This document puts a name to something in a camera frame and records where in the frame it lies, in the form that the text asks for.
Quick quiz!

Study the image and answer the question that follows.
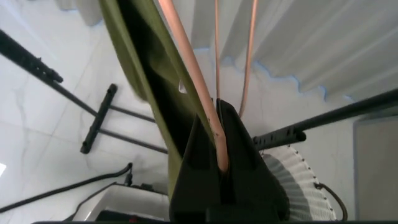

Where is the green printed sleeveless shirt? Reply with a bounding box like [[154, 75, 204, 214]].
[[98, 0, 217, 200]]

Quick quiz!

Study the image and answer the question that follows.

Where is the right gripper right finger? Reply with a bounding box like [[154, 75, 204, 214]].
[[216, 98, 290, 222]]

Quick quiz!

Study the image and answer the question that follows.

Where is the white curtain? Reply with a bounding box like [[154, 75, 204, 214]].
[[54, 0, 398, 103]]

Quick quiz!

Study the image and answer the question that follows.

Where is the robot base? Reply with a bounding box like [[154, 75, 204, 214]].
[[73, 182, 170, 222]]

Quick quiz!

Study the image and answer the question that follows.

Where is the white laundry basket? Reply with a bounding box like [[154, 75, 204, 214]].
[[261, 144, 348, 222]]

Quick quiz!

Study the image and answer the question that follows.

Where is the black clothes rack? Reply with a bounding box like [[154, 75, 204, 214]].
[[0, 29, 398, 155]]

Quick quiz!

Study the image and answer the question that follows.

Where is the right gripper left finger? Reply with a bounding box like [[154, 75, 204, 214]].
[[169, 114, 223, 222]]

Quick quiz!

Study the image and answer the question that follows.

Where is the pink clothes hanger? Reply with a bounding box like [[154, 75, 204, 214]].
[[213, 0, 259, 118], [157, 0, 230, 174]]

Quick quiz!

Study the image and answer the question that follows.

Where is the black cable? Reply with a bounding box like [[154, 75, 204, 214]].
[[0, 162, 134, 214]]

